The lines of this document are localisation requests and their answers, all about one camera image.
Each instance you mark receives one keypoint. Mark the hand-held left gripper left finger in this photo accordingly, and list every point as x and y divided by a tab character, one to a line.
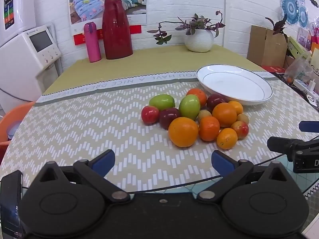
103	163

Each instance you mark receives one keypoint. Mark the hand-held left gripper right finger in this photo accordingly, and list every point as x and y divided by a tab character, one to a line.
223	163

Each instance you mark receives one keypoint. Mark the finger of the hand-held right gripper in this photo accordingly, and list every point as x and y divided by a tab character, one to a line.
279	143
309	126

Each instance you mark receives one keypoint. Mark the small orange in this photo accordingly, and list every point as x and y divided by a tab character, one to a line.
236	106
226	138

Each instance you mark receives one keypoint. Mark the tangerine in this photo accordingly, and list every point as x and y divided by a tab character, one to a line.
208	128
198	95

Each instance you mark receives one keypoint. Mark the red and yellow apple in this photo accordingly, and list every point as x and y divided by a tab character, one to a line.
240	129

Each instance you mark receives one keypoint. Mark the small tan plum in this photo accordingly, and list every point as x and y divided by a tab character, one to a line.
243	118
204	115

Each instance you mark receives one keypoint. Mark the medium orange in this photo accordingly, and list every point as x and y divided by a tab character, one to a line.
224	114

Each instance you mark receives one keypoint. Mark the large orange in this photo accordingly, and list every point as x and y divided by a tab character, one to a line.
183	132

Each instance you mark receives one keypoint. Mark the dark red plum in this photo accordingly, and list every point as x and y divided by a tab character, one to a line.
169	117
216	100

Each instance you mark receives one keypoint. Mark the small red apple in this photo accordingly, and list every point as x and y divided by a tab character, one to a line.
150	114

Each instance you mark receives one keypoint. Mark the white plate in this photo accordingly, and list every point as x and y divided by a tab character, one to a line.
231	79

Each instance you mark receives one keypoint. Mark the small round green apple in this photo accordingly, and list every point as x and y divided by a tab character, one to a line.
162	101

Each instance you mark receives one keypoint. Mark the white charger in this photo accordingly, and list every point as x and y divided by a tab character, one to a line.
311	84

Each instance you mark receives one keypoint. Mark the white power strip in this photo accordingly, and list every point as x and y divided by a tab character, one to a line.
302	83

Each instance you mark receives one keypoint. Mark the green zigzag patterned tablecloth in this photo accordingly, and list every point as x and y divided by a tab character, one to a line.
74	129

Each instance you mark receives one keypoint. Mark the clear plastic bag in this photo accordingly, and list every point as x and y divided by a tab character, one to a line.
296	67

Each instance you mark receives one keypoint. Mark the red packet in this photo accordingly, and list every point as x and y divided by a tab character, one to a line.
274	68

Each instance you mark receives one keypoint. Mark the green box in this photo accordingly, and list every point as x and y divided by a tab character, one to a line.
295	45

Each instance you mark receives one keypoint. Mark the brown cardboard box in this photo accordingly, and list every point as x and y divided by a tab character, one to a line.
264	47

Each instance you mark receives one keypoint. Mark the orange plastic stool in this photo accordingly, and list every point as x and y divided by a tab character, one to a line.
15	114

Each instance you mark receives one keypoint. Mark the dark purple leafy plant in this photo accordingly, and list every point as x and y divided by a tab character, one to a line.
279	26

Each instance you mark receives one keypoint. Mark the pink thermos bottle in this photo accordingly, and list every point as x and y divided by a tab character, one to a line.
91	42

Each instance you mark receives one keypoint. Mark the purple plant in white pot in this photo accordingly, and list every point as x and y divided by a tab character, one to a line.
199	41

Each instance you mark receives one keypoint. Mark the white appliance with screen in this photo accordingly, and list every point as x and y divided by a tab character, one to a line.
22	67

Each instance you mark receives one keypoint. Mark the red thermos jug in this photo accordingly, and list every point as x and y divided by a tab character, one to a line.
116	29

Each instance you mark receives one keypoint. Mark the red paper strip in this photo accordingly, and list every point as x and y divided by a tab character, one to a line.
135	29

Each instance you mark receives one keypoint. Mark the medium blue round wall ornament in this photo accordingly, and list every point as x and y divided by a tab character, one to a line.
303	17

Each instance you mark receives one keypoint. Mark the large blue round wall ornament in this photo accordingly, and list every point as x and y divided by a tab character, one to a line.
290	7

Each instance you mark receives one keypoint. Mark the white wall pipe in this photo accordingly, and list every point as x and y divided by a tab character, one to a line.
224	10

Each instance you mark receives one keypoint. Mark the blue bedding wall poster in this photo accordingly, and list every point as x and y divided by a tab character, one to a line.
84	2

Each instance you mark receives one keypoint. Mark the white wall water purifier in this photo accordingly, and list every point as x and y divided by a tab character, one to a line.
22	10

